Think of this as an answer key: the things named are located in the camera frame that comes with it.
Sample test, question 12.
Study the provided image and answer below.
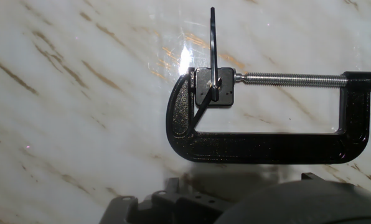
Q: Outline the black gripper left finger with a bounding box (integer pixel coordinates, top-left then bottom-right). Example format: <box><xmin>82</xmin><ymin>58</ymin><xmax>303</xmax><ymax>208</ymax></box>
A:
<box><xmin>98</xmin><ymin>177</ymin><xmax>230</xmax><ymax>224</ymax></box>

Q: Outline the short black clock hand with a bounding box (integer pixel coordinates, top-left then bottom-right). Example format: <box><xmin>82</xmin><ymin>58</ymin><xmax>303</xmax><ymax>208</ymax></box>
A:
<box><xmin>190</xmin><ymin>79</ymin><xmax>223</xmax><ymax>129</ymax></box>

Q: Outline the black square clock movement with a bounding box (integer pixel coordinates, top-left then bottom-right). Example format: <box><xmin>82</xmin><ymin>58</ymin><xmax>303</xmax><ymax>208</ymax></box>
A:
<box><xmin>195</xmin><ymin>67</ymin><xmax>235</xmax><ymax>107</ymax></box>

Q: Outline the black metal C-clamp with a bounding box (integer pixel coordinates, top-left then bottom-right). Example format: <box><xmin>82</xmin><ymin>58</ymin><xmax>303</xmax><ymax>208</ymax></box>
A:
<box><xmin>166</xmin><ymin>67</ymin><xmax>371</xmax><ymax>165</ymax></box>

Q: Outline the white marble pattern board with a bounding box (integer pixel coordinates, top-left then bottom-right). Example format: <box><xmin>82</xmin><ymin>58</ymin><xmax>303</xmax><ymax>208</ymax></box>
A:
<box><xmin>0</xmin><ymin>0</ymin><xmax>371</xmax><ymax>224</ymax></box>

